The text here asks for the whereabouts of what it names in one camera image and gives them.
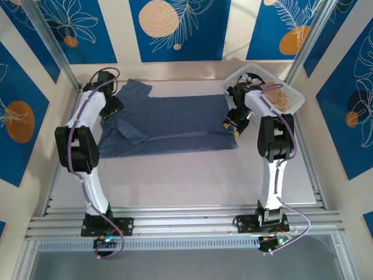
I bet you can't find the aluminium rail frame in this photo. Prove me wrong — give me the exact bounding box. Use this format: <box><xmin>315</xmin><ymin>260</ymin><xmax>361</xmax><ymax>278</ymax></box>
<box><xmin>24</xmin><ymin>205</ymin><xmax>346</xmax><ymax>242</ymax></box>

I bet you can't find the aluminium frame post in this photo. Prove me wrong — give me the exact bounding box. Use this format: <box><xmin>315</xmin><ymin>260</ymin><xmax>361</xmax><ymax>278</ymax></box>
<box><xmin>22</xmin><ymin>0</ymin><xmax>82</xmax><ymax>91</ymax></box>
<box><xmin>284</xmin><ymin>0</ymin><xmax>340</xmax><ymax>85</ymax></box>

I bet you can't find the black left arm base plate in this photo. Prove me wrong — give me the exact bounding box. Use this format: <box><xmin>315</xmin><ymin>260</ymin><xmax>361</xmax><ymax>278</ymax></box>
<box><xmin>81</xmin><ymin>217</ymin><xmax>135</xmax><ymax>237</ymax></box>

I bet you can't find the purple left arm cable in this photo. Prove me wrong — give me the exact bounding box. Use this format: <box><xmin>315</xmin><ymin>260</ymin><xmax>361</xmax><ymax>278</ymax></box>
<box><xmin>66</xmin><ymin>66</ymin><xmax>126</xmax><ymax>260</ymax></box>

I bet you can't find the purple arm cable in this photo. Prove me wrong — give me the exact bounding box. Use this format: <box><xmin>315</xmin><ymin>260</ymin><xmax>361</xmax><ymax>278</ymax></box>
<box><xmin>66</xmin><ymin>66</ymin><xmax>126</xmax><ymax>260</ymax></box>
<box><xmin>260</xmin><ymin>83</ymin><xmax>312</xmax><ymax>251</ymax></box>

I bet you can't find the grey slotted cable duct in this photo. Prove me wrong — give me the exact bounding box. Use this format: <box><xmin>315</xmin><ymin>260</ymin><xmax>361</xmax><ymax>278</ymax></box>
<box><xmin>37</xmin><ymin>236</ymin><xmax>263</xmax><ymax>252</ymax></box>

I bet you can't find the blue t-shirt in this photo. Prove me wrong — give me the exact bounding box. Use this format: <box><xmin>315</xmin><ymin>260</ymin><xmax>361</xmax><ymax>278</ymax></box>
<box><xmin>98</xmin><ymin>78</ymin><xmax>238</xmax><ymax>159</ymax></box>

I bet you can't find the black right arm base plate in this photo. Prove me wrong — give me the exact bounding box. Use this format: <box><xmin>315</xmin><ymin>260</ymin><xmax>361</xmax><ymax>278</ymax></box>
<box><xmin>233</xmin><ymin>214</ymin><xmax>291</xmax><ymax>234</ymax></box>

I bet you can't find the white plastic laundry basket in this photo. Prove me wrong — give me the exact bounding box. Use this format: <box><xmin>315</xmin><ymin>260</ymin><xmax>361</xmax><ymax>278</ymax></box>
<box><xmin>223</xmin><ymin>63</ymin><xmax>306</xmax><ymax>123</ymax></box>

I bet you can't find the dark patterned garment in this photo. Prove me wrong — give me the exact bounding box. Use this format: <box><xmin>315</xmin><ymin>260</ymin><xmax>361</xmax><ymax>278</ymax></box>
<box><xmin>237</xmin><ymin>72</ymin><xmax>266</xmax><ymax>87</ymax></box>

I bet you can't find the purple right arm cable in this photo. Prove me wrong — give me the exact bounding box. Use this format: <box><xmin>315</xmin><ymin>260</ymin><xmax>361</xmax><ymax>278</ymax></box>
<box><xmin>260</xmin><ymin>83</ymin><xmax>312</xmax><ymax>251</ymax></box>

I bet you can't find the tan t-shirt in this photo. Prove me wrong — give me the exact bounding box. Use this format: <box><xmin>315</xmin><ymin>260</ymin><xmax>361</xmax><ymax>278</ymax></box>
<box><xmin>263</xmin><ymin>82</ymin><xmax>291</xmax><ymax>112</ymax></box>

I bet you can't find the blue floral wall poster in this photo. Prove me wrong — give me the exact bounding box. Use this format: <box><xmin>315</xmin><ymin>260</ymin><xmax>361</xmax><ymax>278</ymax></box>
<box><xmin>39</xmin><ymin>0</ymin><xmax>117</xmax><ymax>65</ymax></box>
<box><xmin>0</xmin><ymin>43</ymin><xmax>50</xmax><ymax>187</ymax></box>
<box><xmin>316</xmin><ymin>17</ymin><xmax>373</xmax><ymax>181</ymax></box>
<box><xmin>246</xmin><ymin>0</ymin><xmax>327</xmax><ymax>61</ymax></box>
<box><xmin>129</xmin><ymin>0</ymin><xmax>231</xmax><ymax>62</ymax></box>

